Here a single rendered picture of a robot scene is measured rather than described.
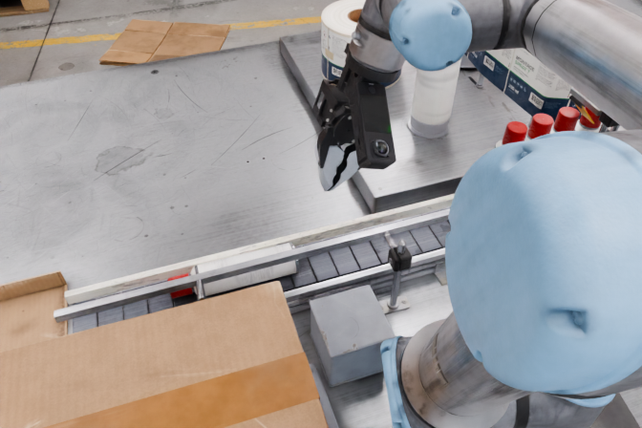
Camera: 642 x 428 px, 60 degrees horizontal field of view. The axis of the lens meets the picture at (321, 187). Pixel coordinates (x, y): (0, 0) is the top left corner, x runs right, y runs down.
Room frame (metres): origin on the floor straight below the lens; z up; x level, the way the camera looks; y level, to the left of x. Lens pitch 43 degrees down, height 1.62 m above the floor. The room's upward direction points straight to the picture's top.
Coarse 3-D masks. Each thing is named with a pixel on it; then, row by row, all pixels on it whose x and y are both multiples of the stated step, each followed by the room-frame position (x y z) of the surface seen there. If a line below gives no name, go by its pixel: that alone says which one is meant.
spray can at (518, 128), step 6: (510, 126) 0.71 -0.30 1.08; (516, 126) 0.71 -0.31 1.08; (522, 126) 0.71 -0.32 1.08; (504, 132) 0.71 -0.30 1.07; (510, 132) 0.70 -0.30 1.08; (516, 132) 0.69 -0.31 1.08; (522, 132) 0.69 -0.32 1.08; (504, 138) 0.70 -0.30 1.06; (510, 138) 0.69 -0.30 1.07; (516, 138) 0.69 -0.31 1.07; (522, 138) 0.69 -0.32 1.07; (498, 144) 0.71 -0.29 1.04
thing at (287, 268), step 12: (252, 252) 0.58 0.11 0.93; (264, 252) 0.58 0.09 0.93; (276, 252) 0.58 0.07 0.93; (204, 264) 0.56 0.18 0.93; (216, 264) 0.55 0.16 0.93; (228, 264) 0.55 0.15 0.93; (288, 264) 0.56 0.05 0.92; (180, 276) 0.54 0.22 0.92; (240, 276) 0.54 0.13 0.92; (252, 276) 0.54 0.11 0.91; (264, 276) 0.55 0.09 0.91; (276, 276) 0.55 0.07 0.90; (192, 288) 0.52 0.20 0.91; (204, 288) 0.52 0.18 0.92; (216, 288) 0.52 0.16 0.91; (228, 288) 0.53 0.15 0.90
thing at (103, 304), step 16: (400, 224) 0.61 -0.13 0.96; (416, 224) 0.61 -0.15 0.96; (432, 224) 0.62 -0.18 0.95; (336, 240) 0.58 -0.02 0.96; (352, 240) 0.58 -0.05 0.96; (368, 240) 0.59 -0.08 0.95; (272, 256) 0.54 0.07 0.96; (288, 256) 0.54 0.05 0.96; (304, 256) 0.55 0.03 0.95; (208, 272) 0.51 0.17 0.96; (224, 272) 0.51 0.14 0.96; (240, 272) 0.52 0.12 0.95; (144, 288) 0.48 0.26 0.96; (160, 288) 0.48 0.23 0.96; (176, 288) 0.49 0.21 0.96; (80, 304) 0.46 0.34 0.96; (96, 304) 0.46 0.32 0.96; (112, 304) 0.46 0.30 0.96; (64, 320) 0.44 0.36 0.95
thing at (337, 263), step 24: (384, 240) 0.65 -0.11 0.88; (408, 240) 0.65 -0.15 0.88; (432, 240) 0.65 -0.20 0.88; (312, 264) 0.59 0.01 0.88; (336, 264) 0.59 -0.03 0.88; (360, 264) 0.59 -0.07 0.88; (384, 264) 0.60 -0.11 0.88; (240, 288) 0.54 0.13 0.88; (288, 288) 0.54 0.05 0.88; (96, 312) 0.50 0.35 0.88; (120, 312) 0.50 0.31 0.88; (144, 312) 0.50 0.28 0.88
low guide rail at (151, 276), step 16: (400, 208) 0.69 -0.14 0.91; (416, 208) 0.69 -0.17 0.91; (432, 208) 0.70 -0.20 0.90; (336, 224) 0.65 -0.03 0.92; (352, 224) 0.65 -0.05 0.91; (368, 224) 0.66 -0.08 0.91; (272, 240) 0.62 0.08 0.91; (288, 240) 0.62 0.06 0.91; (304, 240) 0.63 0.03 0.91; (208, 256) 0.58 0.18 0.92; (224, 256) 0.58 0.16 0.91; (144, 272) 0.55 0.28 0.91; (160, 272) 0.55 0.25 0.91; (176, 272) 0.56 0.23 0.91; (80, 288) 0.52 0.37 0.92; (96, 288) 0.52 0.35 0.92; (112, 288) 0.52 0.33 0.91; (128, 288) 0.53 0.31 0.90
